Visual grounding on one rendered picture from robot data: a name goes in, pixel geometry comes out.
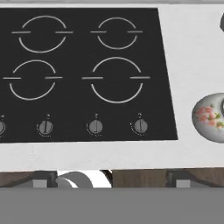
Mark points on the white floral kettle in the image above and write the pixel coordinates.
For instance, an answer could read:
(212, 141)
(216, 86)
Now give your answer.
(208, 122)

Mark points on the black hob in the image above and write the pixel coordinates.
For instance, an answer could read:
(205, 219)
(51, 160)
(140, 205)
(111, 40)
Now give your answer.
(78, 96)

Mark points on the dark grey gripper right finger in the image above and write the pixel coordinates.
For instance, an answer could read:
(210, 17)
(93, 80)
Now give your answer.
(175, 175)

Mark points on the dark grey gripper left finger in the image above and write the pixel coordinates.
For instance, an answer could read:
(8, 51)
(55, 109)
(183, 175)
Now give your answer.
(43, 177)

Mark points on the dark round object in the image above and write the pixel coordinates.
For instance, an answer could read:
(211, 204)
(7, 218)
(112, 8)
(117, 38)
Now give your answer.
(222, 23)

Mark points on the grey hob knob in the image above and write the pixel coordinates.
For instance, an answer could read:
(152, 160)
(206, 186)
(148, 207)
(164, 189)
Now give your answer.
(95, 127)
(141, 126)
(45, 127)
(1, 128)

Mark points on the white and grey round object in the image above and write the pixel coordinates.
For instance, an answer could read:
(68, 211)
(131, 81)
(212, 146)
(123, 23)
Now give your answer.
(87, 178)

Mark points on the brown wooden cupboard front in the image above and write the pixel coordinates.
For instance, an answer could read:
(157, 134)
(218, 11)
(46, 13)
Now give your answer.
(11, 177)
(137, 178)

